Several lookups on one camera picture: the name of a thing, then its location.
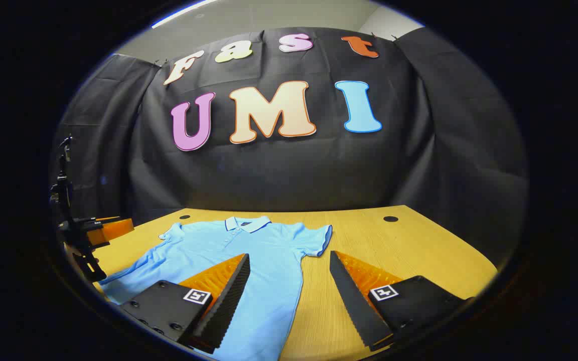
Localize light blue T-shirt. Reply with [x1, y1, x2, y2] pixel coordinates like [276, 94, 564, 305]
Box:
[99, 216, 333, 361]

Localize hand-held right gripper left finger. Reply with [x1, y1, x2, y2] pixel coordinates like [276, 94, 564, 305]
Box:
[118, 253, 250, 354]

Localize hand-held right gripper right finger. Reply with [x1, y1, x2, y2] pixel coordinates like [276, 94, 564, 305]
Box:
[329, 250, 475, 351]

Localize black backdrop cloth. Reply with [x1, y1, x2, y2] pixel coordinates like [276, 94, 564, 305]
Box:
[51, 26, 528, 267]

